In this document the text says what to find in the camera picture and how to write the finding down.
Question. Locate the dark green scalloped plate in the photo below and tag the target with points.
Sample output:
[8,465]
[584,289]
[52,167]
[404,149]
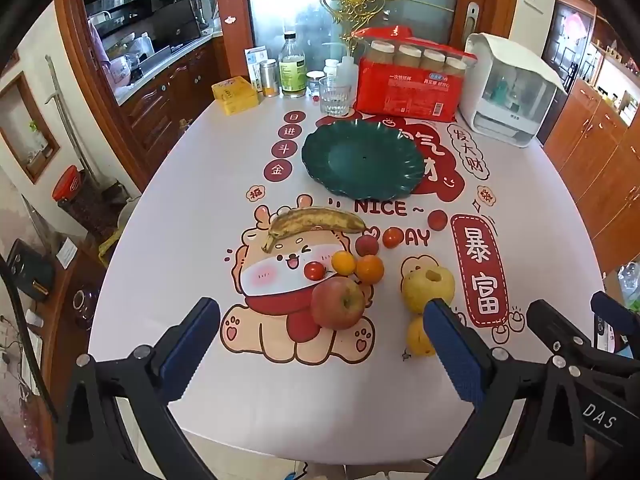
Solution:
[362,160]

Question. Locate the small orange kumquat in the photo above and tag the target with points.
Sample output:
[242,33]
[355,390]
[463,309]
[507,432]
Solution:
[343,262]

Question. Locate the metal can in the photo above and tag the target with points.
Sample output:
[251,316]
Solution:
[269,79]

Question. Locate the large yellow apple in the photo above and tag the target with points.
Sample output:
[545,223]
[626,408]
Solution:
[425,290]

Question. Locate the spotted yellow banana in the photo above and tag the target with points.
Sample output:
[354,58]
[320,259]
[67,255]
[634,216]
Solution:
[315,220]

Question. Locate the white and blue carton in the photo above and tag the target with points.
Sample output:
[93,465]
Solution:
[254,62]

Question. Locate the small yellow pear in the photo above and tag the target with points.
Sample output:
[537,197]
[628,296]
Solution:
[417,337]

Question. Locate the small white pill bottle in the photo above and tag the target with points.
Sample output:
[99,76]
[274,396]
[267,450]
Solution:
[331,67]

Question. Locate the black kitchen range hood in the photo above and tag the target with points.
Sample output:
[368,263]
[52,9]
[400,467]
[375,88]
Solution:
[150,20]

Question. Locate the wooden kitchen cabinets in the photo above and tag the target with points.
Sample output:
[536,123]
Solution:
[165,95]

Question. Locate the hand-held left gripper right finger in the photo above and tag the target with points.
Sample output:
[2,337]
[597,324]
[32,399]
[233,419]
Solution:
[455,355]

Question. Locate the white squeeze bottle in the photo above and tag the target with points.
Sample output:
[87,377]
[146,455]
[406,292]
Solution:
[347,72]

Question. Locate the glass bottle with green label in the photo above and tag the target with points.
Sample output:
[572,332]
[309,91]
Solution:
[292,72]

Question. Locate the frosted glass door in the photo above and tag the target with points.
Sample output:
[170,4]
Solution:
[285,5]

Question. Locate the small glass jar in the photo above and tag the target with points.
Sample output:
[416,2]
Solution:
[315,84]

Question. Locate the small dull red fruit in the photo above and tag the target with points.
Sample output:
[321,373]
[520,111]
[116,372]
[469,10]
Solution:
[366,245]

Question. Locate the red plastic package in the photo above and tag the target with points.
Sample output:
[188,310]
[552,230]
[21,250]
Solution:
[405,90]

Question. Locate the yellow box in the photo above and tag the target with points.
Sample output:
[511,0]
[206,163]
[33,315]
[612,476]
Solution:
[235,96]

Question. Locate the clear drinking glass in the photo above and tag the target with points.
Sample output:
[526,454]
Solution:
[334,97]

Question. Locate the orange-red cherry tomato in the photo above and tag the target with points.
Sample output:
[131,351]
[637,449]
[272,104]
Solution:
[393,238]

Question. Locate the orange tangerine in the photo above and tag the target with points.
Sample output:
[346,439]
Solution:
[370,268]

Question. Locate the red cherry tomato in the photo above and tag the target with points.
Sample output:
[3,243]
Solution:
[314,271]

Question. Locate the wooden framed window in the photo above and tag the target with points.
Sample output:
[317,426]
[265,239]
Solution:
[25,125]

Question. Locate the small bright red fruit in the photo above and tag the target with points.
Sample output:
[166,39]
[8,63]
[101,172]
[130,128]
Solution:
[437,220]

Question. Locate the tall wooden cabinet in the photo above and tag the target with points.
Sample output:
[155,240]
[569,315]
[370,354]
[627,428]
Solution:
[590,150]

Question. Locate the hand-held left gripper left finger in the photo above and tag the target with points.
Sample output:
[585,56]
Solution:
[190,345]

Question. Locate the white countertop appliance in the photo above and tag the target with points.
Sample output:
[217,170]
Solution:
[505,95]

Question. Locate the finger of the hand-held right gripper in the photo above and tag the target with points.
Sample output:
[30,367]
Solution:
[555,330]
[610,307]

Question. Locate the large red apple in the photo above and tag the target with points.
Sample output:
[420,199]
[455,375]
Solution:
[338,305]

